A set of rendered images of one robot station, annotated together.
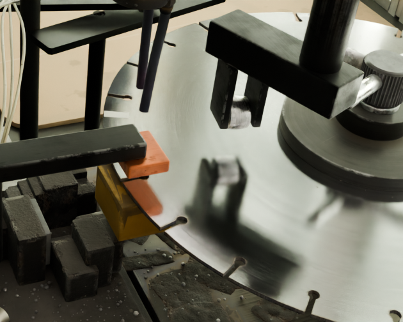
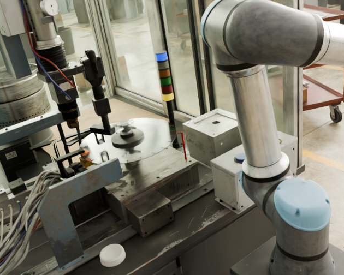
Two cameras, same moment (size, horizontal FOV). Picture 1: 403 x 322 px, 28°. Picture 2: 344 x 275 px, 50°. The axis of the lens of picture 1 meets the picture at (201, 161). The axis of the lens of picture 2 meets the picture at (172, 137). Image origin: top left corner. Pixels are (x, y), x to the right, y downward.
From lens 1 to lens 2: 0.79 m
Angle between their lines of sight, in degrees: 10
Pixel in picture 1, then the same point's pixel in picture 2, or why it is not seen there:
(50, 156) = (68, 155)
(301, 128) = (114, 140)
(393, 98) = (126, 130)
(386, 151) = (129, 139)
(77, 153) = (72, 154)
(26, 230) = (70, 171)
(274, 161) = (110, 147)
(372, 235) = (125, 151)
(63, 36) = (71, 142)
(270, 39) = (99, 126)
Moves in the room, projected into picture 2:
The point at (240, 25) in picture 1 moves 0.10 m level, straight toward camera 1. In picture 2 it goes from (94, 126) to (89, 140)
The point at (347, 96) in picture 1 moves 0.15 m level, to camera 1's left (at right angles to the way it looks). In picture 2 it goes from (112, 131) to (65, 139)
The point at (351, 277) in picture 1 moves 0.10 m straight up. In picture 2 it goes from (121, 158) to (114, 129)
